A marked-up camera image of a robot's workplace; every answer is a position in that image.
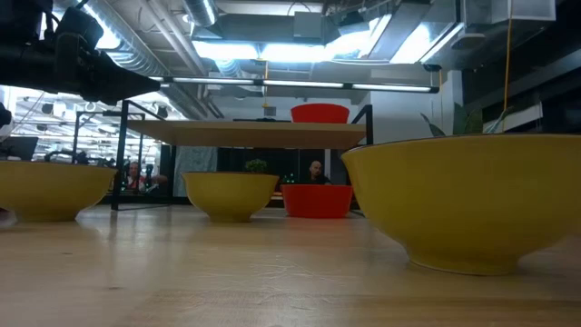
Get wooden shelf with black frame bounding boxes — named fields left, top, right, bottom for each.
left=111, top=99, right=374, bottom=213

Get silver spiral air duct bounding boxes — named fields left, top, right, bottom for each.
left=85, top=0, right=173, bottom=78

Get small green potted plant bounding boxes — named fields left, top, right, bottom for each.
left=244, top=158, right=269, bottom=174

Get bright ceiling light panel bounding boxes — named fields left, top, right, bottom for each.
left=192, top=40, right=328, bottom=64

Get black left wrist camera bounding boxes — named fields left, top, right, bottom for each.
left=54, top=6, right=104, bottom=49

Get dark computer monitor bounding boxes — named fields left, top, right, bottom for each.
left=0, top=135, right=40, bottom=161

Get large-leaf green plant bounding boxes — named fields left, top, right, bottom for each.
left=419, top=102, right=517, bottom=136

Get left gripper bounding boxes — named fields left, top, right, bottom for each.
left=54, top=31, right=162, bottom=106

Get person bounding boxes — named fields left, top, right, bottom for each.
left=303, top=160, right=332, bottom=185
left=124, top=161, right=168, bottom=194

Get red plastic bowl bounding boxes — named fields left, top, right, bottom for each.
left=280, top=183, right=354, bottom=220
left=290, top=103, right=350, bottom=124

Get wooden shelf board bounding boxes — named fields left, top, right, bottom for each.
left=126, top=119, right=368, bottom=151

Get yellow ceramic bowl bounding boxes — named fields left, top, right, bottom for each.
left=340, top=134, right=581, bottom=277
left=0, top=159, right=118, bottom=223
left=181, top=171, right=281, bottom=223

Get round silver air duct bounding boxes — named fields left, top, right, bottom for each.
left=183, top=0, right=219, bottom=27

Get grey ceiling box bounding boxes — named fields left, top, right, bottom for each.
left=293, top=11, right=326, bottom=40

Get long LED light bar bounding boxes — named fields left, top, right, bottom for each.
left=149, top=74, right=441, bottom=94

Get black table border frame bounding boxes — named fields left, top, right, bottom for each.
left=102, top=193, right=364, bottom=211

